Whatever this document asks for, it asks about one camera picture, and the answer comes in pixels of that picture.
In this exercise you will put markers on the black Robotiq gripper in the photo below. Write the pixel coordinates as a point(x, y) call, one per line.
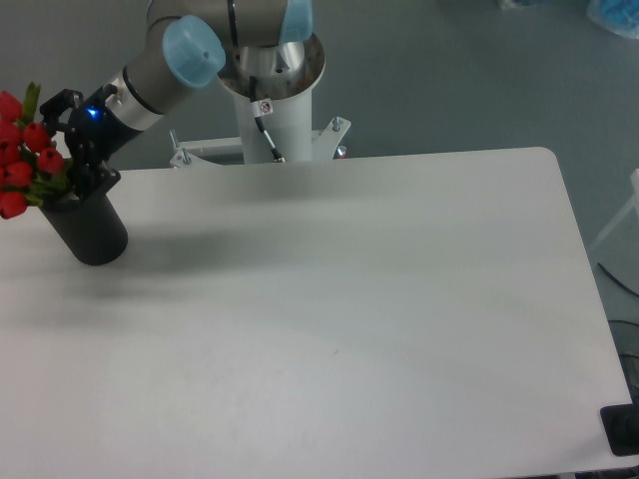
point(93, 134)

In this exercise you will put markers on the red tulip bouquet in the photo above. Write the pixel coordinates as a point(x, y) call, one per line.
point(34, 173)

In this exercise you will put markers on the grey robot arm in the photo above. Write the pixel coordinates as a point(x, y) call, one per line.
point(187, 46)

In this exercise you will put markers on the black cylindrical vase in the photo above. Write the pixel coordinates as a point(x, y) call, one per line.
point(91, 229)

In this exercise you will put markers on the blue plastic bag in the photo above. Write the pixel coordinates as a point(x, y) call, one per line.
point(616, 16)

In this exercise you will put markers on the black device at table edge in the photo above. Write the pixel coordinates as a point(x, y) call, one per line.
point(621, 428)

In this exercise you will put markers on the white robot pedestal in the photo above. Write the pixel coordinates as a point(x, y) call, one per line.
point(284, 105)

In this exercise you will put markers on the white frame at right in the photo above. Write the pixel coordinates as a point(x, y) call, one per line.
point(630, 206)

